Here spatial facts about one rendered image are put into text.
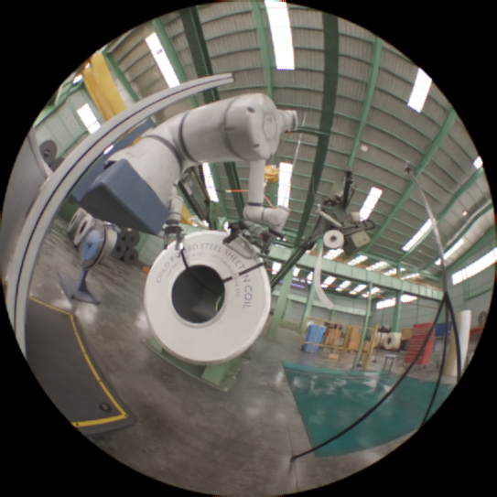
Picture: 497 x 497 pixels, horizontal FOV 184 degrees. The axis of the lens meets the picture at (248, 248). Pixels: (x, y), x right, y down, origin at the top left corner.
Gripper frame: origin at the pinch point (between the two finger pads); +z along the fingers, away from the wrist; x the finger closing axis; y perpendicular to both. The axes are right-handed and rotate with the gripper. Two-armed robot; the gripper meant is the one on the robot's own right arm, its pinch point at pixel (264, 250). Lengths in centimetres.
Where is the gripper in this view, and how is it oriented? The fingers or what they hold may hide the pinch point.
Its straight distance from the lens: 109.2
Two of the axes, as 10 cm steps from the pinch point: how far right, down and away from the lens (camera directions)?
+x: -6.2, 1.6, -7.7
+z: -3.6, 8.1, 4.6
